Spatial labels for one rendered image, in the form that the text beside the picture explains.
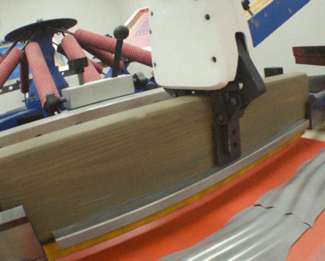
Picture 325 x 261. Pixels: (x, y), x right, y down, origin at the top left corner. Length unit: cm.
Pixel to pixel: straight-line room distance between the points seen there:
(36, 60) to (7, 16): 374
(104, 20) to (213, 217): 461
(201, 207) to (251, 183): 7
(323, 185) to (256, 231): 10
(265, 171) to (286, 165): 3
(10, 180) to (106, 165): 7
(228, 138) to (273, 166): 12
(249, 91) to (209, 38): 5
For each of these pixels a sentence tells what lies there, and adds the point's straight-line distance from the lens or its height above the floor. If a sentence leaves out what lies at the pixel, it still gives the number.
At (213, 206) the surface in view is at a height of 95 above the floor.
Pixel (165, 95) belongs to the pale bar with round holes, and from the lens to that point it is 48.
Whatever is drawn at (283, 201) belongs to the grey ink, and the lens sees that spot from 26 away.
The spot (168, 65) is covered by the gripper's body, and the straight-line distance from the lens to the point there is 26.
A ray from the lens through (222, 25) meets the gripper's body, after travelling 21.
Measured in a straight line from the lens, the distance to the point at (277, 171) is 33.
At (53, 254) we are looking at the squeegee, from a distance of 23.
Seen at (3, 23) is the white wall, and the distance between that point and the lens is 445.
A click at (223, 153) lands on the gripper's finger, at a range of 25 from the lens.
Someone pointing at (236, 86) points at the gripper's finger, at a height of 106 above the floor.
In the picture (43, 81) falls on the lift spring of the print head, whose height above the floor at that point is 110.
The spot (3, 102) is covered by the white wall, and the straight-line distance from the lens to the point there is 431.
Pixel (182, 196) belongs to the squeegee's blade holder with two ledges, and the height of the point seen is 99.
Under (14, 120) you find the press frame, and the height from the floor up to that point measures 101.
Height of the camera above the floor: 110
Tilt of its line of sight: 15 degrees down
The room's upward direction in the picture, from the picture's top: 9 degrees counter-clockwise
